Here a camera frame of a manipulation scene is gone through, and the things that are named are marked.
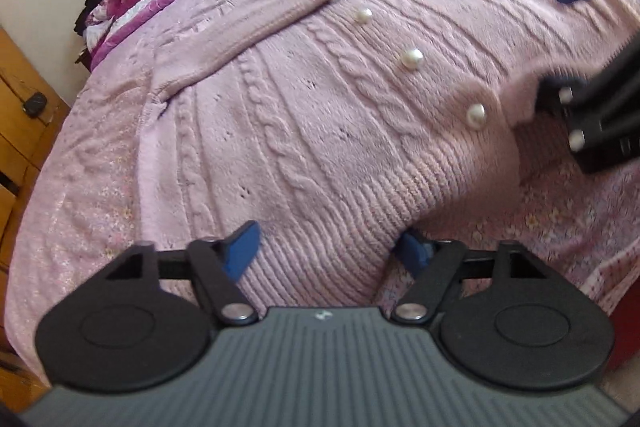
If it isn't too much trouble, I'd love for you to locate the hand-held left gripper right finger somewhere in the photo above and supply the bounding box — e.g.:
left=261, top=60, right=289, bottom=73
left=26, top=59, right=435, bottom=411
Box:
left=391, top=229, right=549, bottom=325

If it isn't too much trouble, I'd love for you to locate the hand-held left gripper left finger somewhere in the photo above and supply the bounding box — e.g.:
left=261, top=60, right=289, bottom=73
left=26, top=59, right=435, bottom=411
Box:
left=102, top=221, right=262, bottom=327

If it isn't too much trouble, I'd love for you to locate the pink cable-knit cardigan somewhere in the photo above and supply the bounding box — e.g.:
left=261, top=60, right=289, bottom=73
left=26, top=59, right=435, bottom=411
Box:
left=137, top=0, right=621, bottom=308

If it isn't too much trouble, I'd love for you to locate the pink floral bed sheet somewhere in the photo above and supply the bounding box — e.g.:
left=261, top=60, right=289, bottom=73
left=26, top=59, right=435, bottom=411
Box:
left=380, top=117, right=640, bottom=323

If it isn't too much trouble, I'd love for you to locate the pink textured blanket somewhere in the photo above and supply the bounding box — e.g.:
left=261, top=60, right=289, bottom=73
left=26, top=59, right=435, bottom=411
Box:
left=5, top=0, right=640, bottom=378

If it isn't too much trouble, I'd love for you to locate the red object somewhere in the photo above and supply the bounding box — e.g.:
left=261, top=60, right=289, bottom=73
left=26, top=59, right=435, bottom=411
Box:
left=612, top=307, right=640, bottom=368

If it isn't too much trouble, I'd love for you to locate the wooden wardrobe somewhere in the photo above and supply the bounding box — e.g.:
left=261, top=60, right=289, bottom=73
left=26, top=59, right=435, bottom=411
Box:
left=0, top=27, right=71, bottom=413

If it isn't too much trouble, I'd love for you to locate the small black purse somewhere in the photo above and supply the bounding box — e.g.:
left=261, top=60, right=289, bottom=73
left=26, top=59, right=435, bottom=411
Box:
left=22, top=93, right=49, bottom=116

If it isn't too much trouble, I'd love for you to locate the dark clothing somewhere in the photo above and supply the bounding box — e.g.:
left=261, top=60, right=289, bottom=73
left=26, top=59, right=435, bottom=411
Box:
left=74, top=0, right=106, bottom=35

